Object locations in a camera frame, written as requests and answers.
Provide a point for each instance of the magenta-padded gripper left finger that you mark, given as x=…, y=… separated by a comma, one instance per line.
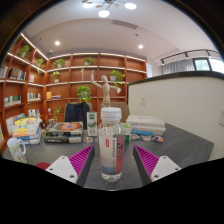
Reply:
x=80, y=160

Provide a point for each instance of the dark office chair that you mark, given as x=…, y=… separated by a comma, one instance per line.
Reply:
x=76, y=111

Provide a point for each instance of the beige chair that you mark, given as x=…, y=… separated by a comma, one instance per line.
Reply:
x=124, y=111

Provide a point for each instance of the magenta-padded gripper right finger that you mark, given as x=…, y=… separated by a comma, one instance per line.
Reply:
x=148, y=160

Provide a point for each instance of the ceiling air vent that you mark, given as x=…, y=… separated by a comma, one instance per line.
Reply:
x=124, y=24

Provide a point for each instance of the colourful book stack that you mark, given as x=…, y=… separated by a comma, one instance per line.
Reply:
x=28, y=130

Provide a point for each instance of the wooden artist mannequin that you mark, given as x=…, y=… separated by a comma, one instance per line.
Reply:
x=106, y=90

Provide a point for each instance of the branching ceiling lamp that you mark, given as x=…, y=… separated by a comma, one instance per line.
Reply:
x=103, y=13

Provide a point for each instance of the recessed ceiling spotlight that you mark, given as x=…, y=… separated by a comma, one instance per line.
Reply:
x=57, y=43
x=140, y=46

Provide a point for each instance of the grey curtain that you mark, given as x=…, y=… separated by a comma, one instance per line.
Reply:
x=178, y=66

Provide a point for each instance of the white wall switch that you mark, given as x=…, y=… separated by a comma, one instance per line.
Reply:
x=143, y=100

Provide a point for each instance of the small printed badge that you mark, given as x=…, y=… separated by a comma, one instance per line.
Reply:
x=87, y=139
x=146, y=137
x=135, y=136
x=157, y=138

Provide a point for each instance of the black ceiling track rail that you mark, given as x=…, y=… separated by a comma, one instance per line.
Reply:
x=186, y=52

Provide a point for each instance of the small green white box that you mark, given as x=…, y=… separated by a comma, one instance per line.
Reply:
x=128, y=131

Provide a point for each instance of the tall green white carton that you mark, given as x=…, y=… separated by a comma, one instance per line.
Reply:
x=91, y=124

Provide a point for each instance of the clear plastic water bottle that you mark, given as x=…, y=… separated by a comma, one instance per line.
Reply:
x=111, y=150

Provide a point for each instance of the window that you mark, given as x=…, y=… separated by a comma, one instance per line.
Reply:
x=208, y=64

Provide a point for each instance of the dark book stack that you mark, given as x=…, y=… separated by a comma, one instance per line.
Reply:
x=63, y=131

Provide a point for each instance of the wooden bookshelf unit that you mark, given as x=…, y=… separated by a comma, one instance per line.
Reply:
x=73, y=76

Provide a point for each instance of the yellow striped white mug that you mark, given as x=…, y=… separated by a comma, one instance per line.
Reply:
x=15, y=150

